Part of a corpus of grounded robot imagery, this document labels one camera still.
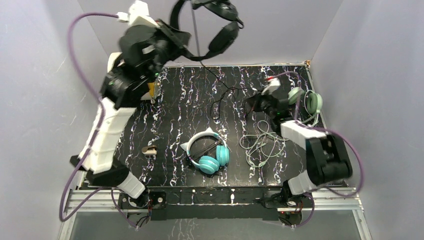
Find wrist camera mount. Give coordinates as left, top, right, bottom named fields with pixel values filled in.
left=260, top=76, right=281, bottom=96
left=116, top=0, right=159, bottom=28

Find green headphones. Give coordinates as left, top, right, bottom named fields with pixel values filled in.
left=288, top=87, right=323, bottom=127

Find green headphone cable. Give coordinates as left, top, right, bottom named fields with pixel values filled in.
left=239, top=112, right=320, bottom=169

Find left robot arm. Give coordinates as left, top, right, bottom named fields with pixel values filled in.
left=70, top=20, right=191, bottom=208

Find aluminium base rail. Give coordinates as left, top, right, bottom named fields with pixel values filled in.
left=59, top=186, right=371, bottom=240

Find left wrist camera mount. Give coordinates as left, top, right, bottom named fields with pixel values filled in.
left=116, top=0, right=159, bottom=28

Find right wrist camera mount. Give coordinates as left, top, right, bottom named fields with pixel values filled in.
left=260, top=76, right=281, bottom=96

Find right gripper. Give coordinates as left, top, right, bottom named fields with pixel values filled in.
left=245, top=88, right=276, bottom=118

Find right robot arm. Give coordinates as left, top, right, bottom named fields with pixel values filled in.
left=246, top=93, right=353, bottom=207

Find cream cylindrical drum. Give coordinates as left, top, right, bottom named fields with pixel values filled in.
left=107, top=52, right=157, bottom=103

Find black headphones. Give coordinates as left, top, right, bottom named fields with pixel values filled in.
left=168, top=0, right=245, bottom=62

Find small tan white clip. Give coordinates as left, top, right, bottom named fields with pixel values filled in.
left=141, top=145, right=158, bottom=156

